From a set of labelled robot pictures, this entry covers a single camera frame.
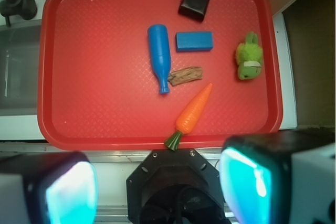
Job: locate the grey toy sink basin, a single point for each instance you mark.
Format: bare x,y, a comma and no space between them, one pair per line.
19,70

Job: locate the brown wood piece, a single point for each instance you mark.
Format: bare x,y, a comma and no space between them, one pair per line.
185,75

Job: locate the blue plastic bottle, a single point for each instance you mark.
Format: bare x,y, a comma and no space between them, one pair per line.
160,55

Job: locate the blue rectangular block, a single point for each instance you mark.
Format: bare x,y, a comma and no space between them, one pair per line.
194,41

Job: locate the dark brown square block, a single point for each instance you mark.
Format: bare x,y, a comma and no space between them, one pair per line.
194,9

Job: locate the dark toy faucet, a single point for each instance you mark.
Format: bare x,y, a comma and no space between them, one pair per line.
26,9

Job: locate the green plush animal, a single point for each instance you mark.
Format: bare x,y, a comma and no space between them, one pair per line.
249,57

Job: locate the red plastic tray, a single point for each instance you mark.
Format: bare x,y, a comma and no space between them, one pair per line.
97,89

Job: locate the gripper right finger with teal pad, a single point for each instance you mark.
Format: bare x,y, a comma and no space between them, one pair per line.
282,177

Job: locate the orange toy carrot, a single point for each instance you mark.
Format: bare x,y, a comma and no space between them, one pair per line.
189,117

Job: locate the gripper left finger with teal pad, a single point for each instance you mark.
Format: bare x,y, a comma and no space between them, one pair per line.
48,188

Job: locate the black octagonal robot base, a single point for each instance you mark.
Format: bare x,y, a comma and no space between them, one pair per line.
175,187

